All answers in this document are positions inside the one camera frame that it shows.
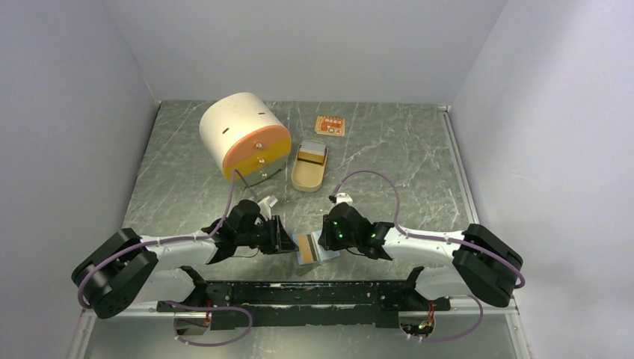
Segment gold credit card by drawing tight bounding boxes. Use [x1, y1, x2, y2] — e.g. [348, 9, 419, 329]
[297, 233, 320, 264]

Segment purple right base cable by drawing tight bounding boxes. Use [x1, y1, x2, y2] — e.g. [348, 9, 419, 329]
[403, 296, 485, 344]

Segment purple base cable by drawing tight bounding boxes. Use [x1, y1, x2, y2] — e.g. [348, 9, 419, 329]
[158, 300, 253, 348]
[403, 296, 485, 344]

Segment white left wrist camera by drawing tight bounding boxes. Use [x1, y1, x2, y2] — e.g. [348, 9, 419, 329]
[258, 195, 278, 215]

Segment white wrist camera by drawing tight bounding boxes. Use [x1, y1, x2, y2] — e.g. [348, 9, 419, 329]
[258, 195, 278, 215]
[328, 192, 353, 206]

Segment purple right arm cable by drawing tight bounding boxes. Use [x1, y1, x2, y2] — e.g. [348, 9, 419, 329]
[333, 170, 527, 289]

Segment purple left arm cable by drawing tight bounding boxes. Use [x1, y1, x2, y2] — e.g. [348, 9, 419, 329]
[77, 169, 261, 309]

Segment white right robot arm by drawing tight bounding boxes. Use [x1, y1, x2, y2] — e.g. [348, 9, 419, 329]
[318, 203, 523, 310]

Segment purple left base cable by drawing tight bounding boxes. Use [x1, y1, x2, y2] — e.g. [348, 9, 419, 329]
[158, 300, 253, 348]

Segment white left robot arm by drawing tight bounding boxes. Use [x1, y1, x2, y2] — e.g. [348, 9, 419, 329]
[71, 200, 298, 319]

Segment cream cylindrical drawer box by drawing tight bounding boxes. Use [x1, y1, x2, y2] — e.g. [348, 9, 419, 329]
[199, 92, 292, 185]

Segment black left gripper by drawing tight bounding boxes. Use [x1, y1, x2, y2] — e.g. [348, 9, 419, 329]
[236, 214, 299, 254]

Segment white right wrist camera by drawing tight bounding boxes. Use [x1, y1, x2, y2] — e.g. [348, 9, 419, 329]
[328, 192, 353, 206]

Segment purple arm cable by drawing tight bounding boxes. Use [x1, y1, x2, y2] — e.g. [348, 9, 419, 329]
[333, 170, 527, 289]
[77, 169, 261, 309]

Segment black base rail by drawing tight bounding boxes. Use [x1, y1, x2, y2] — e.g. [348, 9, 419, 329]
[183, 280, 451, 330]

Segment gold oval tray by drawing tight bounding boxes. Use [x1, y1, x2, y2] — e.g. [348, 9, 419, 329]
[291, 150, 328, 193]

